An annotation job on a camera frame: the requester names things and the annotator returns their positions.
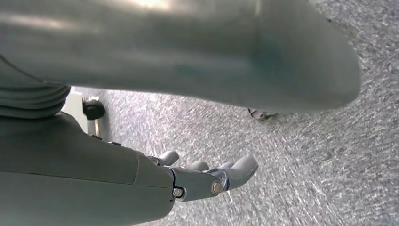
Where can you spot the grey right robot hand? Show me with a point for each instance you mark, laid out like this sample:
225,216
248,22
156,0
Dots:
78,181

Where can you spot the black caster wheel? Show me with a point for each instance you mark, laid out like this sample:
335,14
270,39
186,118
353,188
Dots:
93,109

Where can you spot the small grey metal piece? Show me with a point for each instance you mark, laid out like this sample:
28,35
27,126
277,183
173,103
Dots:
261,114

